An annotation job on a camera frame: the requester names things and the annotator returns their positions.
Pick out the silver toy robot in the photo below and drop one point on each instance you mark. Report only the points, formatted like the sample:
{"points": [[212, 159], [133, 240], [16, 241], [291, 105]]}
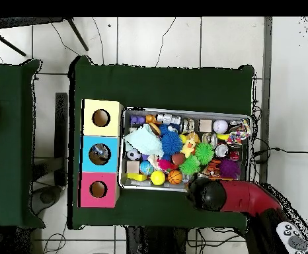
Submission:
{"points": [[168, 119]]}

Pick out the green spiky ball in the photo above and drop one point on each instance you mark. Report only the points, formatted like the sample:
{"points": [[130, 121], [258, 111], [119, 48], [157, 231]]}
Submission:
{"points": [[204, 153]]}

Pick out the black panel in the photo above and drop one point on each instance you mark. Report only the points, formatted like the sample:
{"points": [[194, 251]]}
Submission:
{"points": [[61, 132]]}

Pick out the yellow plush duck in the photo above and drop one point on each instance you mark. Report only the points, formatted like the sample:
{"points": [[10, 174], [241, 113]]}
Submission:
{"points": [[188, 146]]}

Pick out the black tripod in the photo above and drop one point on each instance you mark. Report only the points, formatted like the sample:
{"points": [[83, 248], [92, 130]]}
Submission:
{"points": [[24, 21]]}

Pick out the grey stand base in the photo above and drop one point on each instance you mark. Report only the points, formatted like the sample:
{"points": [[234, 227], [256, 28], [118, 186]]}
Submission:
{"points": [[47, 198]]}

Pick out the purple spiky ball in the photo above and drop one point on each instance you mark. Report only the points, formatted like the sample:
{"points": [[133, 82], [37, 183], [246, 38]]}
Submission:
{"points": [[229, 168]]}

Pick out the yellow foam ball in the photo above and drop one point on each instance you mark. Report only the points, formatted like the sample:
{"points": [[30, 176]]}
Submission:
{"points": [[158, 177]]}

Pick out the wooden box with three holes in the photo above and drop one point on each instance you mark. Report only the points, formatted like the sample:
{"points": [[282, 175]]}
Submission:
{"points": [[114, 129]]}

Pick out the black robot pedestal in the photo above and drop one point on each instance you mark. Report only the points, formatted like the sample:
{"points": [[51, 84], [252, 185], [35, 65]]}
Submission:
{"points": [[154, 242]]}

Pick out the shallow metal mesh bin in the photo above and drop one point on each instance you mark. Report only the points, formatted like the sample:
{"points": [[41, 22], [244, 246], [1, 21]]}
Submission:
{"points": [[193, 116]]}

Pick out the blue spiky ball with eyes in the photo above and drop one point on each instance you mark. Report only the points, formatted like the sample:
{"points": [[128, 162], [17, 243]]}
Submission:
{"points": [[167, 128]]}

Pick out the mint green cloth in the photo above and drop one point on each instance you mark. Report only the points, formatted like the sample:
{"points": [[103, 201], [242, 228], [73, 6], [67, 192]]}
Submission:
{"points": [[144, 141]]}

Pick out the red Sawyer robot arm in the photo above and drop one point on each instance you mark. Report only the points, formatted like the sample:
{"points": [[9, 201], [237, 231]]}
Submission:
{"points": [[244, 197]]}

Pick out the toy hamburger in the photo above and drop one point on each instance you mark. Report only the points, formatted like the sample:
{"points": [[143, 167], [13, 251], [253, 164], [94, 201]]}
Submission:
{"points": [[155, 128]]}

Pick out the clear bottle with blue label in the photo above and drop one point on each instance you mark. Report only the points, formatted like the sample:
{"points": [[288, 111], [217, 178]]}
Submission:
{"points": [[99, 151]]}

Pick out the dark green side table cloth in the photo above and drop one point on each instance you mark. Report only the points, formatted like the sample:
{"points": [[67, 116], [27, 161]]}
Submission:
{"points": [[8, 185]]}

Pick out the small soccer ball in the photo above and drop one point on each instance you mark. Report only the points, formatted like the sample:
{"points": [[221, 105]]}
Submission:
{"points": [[133, 154]]}

